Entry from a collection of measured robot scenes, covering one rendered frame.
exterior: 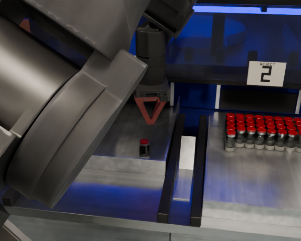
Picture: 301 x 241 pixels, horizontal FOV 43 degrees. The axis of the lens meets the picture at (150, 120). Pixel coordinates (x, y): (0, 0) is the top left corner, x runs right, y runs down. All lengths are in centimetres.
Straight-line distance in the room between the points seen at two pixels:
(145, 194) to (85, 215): 12
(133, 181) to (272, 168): 29
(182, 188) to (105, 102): 56
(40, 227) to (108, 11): 119
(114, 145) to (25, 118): 70
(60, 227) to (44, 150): 115
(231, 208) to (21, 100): 53
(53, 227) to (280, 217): 84
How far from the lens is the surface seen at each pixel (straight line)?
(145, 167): 78
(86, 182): 77
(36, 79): 20
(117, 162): 79
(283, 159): 88
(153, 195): 73
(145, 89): 71
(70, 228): 132
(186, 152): 81
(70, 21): 21
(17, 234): 44
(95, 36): 20
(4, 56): 20
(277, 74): 96
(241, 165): 83
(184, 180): 77
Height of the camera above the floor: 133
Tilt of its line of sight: 27 degrees down
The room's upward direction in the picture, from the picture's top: straight up
